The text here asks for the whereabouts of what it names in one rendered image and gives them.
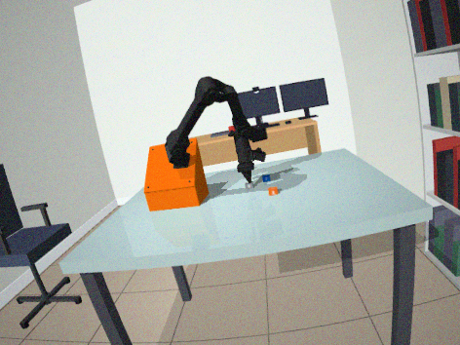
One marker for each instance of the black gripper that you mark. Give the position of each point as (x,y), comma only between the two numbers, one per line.
(245,164)

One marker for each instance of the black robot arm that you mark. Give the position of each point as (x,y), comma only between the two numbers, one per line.
(209,91)

